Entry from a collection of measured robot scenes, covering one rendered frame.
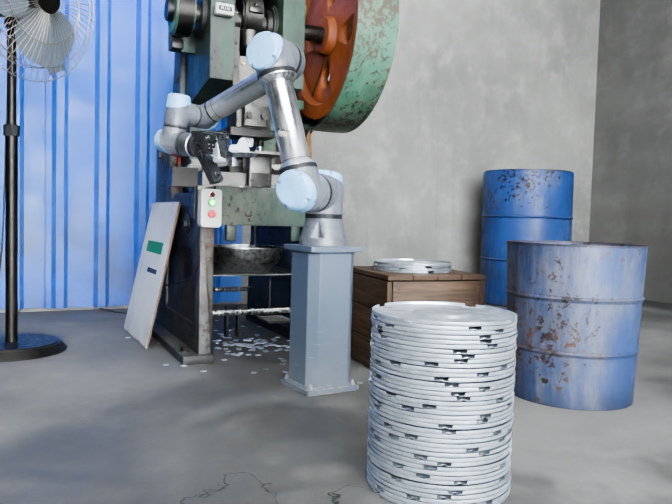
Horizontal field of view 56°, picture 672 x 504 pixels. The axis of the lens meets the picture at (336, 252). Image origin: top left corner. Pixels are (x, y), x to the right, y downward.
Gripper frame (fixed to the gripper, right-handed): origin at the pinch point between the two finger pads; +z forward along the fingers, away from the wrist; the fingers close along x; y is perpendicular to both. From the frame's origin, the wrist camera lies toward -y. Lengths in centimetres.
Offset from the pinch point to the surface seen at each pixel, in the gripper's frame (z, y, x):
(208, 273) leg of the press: -26, -46, 10
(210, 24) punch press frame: -51, 39, 43
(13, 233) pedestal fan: -96, -37, -20
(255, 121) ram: -37, 3, 52
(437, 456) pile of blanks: 91, -36, -55
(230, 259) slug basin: -34, -48, 31
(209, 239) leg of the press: -27.4, -34.2, 12.6
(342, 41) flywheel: -21, 34, 90
